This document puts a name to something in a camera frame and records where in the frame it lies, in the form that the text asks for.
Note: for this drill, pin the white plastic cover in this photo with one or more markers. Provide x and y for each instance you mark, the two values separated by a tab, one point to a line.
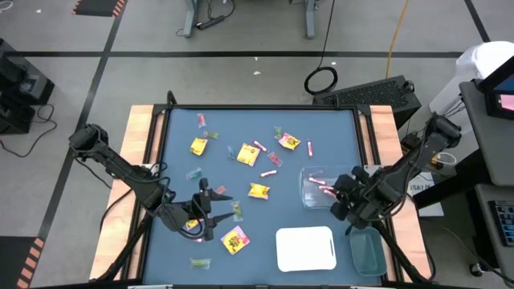
478	60

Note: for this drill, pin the Smarties candy roll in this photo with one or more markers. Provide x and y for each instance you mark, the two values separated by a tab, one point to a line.
317	181
309	149
259	145
329	193
326	188
268	173

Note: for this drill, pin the black screen with pink display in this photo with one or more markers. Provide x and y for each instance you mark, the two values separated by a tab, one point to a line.
500	90

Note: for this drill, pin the grey desk leg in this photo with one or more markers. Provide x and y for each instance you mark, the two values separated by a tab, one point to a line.
192	18
309	19

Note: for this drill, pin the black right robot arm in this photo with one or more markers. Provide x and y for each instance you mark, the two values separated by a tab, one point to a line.
417	156

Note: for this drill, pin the grey keyboard desk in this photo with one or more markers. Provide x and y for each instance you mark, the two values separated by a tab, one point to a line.
486	241

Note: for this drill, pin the white plastic bin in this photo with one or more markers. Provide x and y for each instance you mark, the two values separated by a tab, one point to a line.
306	248

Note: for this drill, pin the black hazard-striped floor mat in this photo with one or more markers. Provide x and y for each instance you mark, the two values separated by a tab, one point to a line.
98	7
16	261

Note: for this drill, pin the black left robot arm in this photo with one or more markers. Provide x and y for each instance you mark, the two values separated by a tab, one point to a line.
116	164

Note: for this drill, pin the white paper sheet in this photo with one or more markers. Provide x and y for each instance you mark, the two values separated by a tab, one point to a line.
431	206

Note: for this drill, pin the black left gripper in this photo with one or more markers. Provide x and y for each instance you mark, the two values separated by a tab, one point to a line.
180	212

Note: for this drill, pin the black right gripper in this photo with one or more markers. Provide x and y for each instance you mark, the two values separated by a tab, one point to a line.
361	200

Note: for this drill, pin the teal plastic tray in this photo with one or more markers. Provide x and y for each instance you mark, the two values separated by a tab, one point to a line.
367	251

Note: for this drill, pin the grey side desk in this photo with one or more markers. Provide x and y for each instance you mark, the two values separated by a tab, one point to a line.
488	140

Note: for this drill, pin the black perforated computer case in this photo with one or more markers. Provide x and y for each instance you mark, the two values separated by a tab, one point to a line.
367	96

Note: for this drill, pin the black caster wheel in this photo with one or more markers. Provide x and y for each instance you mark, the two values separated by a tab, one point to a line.
476	269

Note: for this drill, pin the black equipment cart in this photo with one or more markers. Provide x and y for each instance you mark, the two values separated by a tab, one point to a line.
20	88

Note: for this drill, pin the black power strip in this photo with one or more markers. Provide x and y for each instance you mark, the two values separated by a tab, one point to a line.
212	22

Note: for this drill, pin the yellow Sour Patch packet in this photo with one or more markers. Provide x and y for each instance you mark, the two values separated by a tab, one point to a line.
289	141
235	239
198	146
258	191
192	224
248	154

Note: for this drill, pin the clear plastic container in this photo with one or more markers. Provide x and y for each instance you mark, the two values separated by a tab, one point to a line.
311	198

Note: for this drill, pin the dark computer keyboard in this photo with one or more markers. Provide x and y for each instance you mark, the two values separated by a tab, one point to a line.
504	222

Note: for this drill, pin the black aluminium table frame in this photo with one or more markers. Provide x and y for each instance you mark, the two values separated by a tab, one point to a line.
261	107

